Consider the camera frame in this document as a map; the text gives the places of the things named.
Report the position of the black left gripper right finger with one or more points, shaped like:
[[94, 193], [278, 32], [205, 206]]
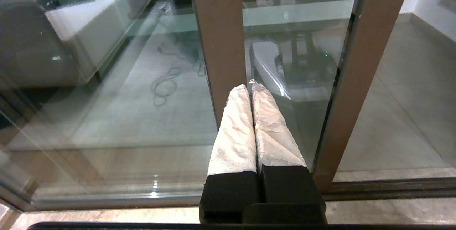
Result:
[[278, 151]]

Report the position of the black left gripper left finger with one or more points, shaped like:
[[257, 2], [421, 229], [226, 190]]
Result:
[[231, 151]]

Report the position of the brown framed sliding glass door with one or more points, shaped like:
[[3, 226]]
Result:
[[356, 80]]

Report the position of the brown framed fixed glass panel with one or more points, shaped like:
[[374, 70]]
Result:
[[219, 44]]

